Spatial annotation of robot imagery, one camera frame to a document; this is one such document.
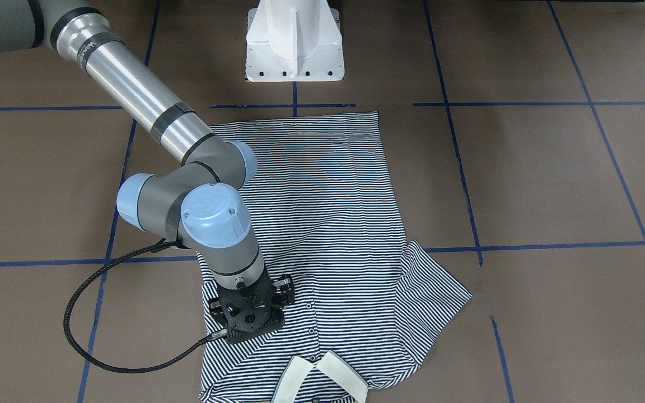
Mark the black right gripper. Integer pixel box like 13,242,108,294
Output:
207,273,296,344

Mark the navy white striped polo shirt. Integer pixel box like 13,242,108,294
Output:
199,112,472,402

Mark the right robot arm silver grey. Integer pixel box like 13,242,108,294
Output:
0,1,291,357

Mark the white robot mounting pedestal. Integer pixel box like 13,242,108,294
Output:
244,1,345,82

